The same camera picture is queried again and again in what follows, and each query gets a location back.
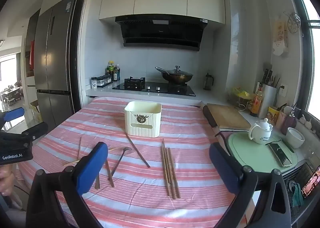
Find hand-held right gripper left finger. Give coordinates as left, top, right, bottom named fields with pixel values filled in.
left=26, top=142, right=108, bottom=228

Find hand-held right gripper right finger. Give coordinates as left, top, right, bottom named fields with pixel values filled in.
left=209, top=142, right=292, bottom=228

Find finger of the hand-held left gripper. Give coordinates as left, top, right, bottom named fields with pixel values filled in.
left=0, top=107, right=25, bottom=132
left=15, top=122, right=49, bottom=143

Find cream ribbed utensil holder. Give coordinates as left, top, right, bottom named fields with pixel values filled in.
left=124, top=101, right=162, bottom=138

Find person's left hand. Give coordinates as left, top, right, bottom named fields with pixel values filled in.
left=0, top=164, right=17, bottom=196

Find pale bag by refrigerator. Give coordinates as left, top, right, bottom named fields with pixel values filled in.
left=30, top=104, right=43, bottom=123

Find short brown chopstick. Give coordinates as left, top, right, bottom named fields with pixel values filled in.
left=105, top=160, right=113, bottom=188
left=106, top=160, right=115, bottom=188

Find dining table with chairs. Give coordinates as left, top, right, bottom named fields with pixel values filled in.
left=0, top=85, right=23, bottom=104

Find green round tray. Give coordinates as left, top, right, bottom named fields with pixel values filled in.
left=227, top=131, right=298, bottom=171

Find long dark chopstick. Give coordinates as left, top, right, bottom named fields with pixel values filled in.
left=125, top=133, right=151, bottom=168
left=124, top=132, right=150, bottom=168

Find brown wooden chopstick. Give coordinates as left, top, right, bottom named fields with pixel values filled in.
left=168, top=147, right=181, bottom=199
left=162, top=139, right=170, bottom=196
left=164, top=147, right=175, bottom=200

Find white ceramic teapot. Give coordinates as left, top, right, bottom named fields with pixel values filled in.
left=248, top=118, right=273, bottom=145

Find wooden cutting board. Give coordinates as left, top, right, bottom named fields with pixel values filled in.
left=206, top=103, right=251, bottom=131

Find dark brown rolling pin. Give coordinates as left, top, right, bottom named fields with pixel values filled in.
left=202, top=105, right=218, bottom=128

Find black glossy case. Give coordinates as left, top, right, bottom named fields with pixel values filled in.
left=265, top=140, right=293, bottom=168

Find pink striped tablecloth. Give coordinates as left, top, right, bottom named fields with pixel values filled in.
left=16, top=96, right=253, bottom=228

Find red hanging cloth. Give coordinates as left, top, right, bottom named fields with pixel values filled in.
left=29, top=40, right=35, bottom=71

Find grey steel refrigerator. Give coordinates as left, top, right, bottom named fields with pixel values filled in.
left=34, top=0, right=78, bottom=133

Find yellow printed cup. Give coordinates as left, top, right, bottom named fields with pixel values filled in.
left=267, top=106, right=280, bottom=126

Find amber sauce bottle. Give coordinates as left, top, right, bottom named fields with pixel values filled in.
left=250, top=85, right=264, bottom=118

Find pink cup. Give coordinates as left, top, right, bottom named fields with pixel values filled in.
left=275, top=110, right=287, bottom=131

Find white ceramic cup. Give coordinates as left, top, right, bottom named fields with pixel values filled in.
left=286, top=127, right=305, bottom=149

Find teal cloth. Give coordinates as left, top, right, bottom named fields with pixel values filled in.
left=290, top=182, right=304, bottom=207

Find white knife holder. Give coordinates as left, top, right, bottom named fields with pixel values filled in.
left=257, top=84, right=277, bottom=118

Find smartphone with lit screen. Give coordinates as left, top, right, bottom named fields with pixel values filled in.
left=301, top=165, right=320, bottom=198

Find garlic bulbs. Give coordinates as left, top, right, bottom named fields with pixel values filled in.
left=299, top=114, right=313, bottom=130

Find dark wok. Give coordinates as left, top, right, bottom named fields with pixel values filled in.
left=155, top=67, right=194, bottom=85

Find black gas stove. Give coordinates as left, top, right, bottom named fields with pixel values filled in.
left=112, top=77, right=196, bottom=96

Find glass wok lid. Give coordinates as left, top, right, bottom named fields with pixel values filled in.
left=164, top=66, right=192, bottom=76

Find hanging printed bag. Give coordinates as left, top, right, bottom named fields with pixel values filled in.
left=272, top=20, right=288, bottom=56

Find kitchen window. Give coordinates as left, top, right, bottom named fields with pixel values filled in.
left=291, top=0, right=320, bottom=118

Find black range hood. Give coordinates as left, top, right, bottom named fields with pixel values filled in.
left=115, top=14, right=209, bottom=51

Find yellow bag on wire rack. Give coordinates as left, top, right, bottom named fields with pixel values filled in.
left=229, top=86, right=253, bottom=108

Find glass jar with handle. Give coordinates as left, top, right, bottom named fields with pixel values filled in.
left=203, top=73, right=214, bottom=91

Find black-handled kitchen knives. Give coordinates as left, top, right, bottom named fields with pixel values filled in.
left=261, top=68, right=273, bottom=86

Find hanging wire steamer rack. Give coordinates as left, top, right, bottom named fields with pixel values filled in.
left=284, top=12, right=304, bottom=37

